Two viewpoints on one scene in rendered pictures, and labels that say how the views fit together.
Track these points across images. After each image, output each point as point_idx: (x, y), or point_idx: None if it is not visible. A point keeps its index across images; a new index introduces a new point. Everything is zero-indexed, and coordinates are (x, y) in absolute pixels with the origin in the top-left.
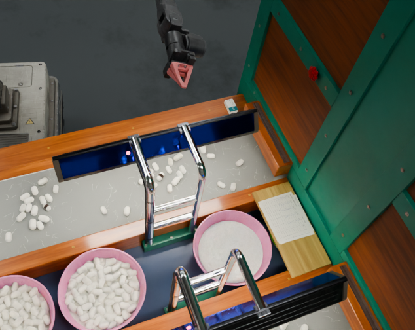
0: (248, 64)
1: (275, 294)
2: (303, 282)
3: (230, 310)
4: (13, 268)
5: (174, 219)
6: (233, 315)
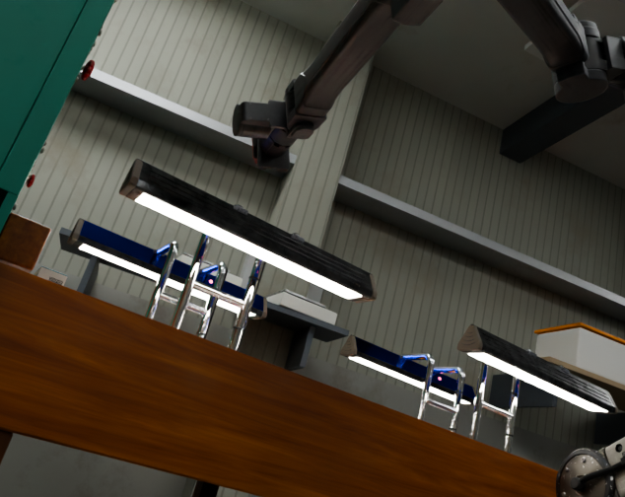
0: (43, 147)
1: (137, 253)
2: (108, 244)
3: (176, 270)
4: None
5: (201, 337)
6: (178, 263)
